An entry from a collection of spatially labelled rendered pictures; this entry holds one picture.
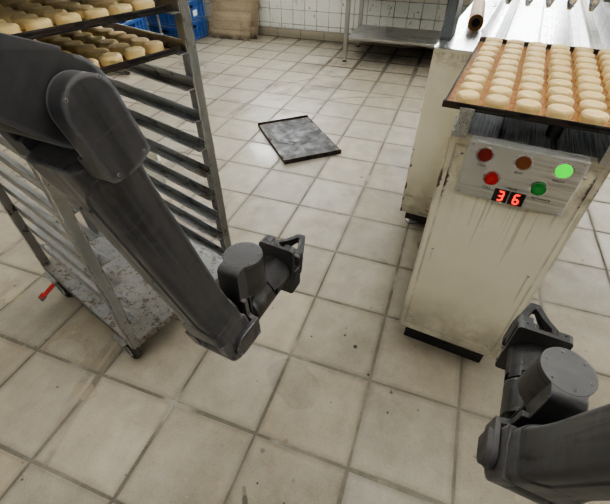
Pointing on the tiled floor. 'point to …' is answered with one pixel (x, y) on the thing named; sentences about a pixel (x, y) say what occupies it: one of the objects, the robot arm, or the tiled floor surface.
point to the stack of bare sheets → (298, 139)
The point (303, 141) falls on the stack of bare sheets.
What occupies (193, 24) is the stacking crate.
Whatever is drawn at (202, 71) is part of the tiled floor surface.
